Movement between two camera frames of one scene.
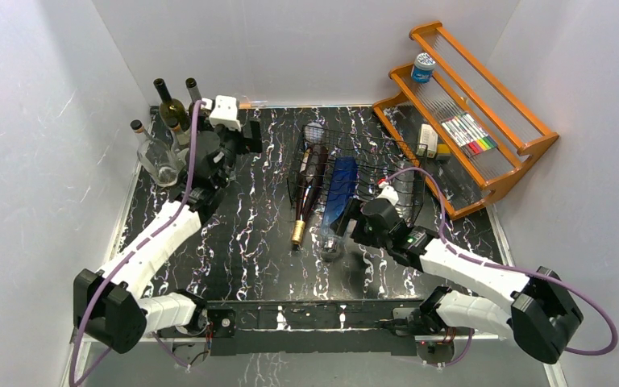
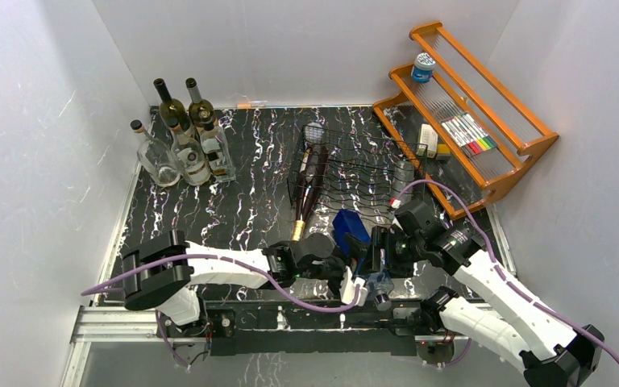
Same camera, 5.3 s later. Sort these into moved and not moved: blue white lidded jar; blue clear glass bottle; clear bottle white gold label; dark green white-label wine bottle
Moved: blue clear glass bottle
Not moved: clear bottle white gold label; blue white lidded jar; dark green white-label wine bottle
